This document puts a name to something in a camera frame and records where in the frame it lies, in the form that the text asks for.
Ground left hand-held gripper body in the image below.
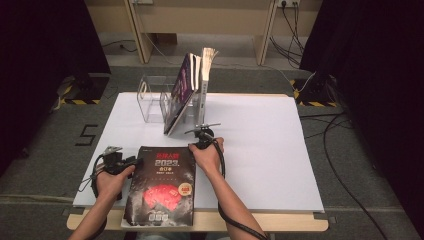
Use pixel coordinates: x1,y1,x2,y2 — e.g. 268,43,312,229
101,146,133,175

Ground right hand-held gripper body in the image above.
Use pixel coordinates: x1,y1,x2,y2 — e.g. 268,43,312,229
184,122,222,150

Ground dark brown magazine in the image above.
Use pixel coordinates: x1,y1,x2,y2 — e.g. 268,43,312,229
121,145,198,229

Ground purple magazine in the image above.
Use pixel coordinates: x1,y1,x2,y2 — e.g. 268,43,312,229
162,52,203,137

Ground clear acrylic book rack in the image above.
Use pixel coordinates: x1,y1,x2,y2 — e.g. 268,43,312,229
136,74,204,125

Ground person's right hand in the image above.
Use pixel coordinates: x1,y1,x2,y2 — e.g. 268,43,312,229
188,137,225,176

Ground person's left hand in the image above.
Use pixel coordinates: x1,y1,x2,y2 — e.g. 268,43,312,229
95,165,136,201

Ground yellow-black striped stand base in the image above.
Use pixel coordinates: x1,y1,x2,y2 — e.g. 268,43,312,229
289,77,340,108
51,73,111,106

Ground person's legs in jeans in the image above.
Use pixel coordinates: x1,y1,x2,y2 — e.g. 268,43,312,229
133,232,231,240

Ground beige wooden desk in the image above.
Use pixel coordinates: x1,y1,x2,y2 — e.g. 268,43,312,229
83,0,323,66

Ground black curtain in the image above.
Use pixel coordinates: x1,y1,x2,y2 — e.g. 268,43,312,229
0,0,111,178
299,0,424,231

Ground right gripper thick black cable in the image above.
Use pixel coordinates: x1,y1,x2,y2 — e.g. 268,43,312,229
205,134,271,240

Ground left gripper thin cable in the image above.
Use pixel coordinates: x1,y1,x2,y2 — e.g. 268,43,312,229
77,154,108,202

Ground thin white floor cable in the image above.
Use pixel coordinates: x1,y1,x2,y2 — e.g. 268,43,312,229
229,63,316,93

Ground short black floor cable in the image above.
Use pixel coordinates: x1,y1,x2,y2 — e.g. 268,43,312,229
99,39,138,54

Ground long black floor cable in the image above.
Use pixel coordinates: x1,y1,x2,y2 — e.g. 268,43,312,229
298,111,390,240

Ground bundle of black hanging cables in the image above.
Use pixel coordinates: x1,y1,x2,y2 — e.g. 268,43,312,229
269,2,306,68

